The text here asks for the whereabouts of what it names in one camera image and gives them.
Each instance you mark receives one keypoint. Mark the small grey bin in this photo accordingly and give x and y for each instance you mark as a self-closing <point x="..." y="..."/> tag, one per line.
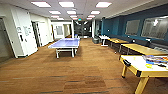
<point x="95" y="40"/>

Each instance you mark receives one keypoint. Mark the white wall notice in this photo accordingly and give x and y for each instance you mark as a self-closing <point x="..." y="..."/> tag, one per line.
<point x="24" y="30"/>

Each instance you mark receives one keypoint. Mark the green exit sign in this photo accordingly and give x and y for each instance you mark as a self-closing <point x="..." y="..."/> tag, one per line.
<point x="79" y="20"/>

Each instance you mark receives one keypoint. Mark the small white table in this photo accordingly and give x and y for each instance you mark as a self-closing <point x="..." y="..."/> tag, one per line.
<point x="104" y="37"/>

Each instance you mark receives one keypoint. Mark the interior glass window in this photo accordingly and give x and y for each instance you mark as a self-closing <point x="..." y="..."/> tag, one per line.
<point x="155" y="27"/>
<point x="132" y="27"/>

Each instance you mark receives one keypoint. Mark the yellow air hockey table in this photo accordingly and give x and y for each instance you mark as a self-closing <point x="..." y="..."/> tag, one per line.
<point x="143" y="71"/>

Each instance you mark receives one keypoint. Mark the grey recessed door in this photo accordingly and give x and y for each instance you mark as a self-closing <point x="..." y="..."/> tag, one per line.
<point x="6" y="40"/>

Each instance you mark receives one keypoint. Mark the dark recessed door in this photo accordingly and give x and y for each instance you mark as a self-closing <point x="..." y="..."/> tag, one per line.
<point x="36" y="34"/>

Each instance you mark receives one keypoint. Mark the blue ping pong table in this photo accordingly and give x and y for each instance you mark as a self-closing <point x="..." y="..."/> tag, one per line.
<point x="65" y="43"/>

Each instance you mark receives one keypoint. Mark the ceiling light panel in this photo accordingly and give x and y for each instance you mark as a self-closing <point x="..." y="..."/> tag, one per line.
<point x="55" y="12"/>
<point x="66" y="4"/>
<point x="95" y="12"/>
<point x="103" y="4"/>
<point x="41" y="4"/>
<point x="72" y="12"/>

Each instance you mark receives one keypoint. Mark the black wall phone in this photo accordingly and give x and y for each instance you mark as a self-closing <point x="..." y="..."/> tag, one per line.
<point x="21" y="37"/>

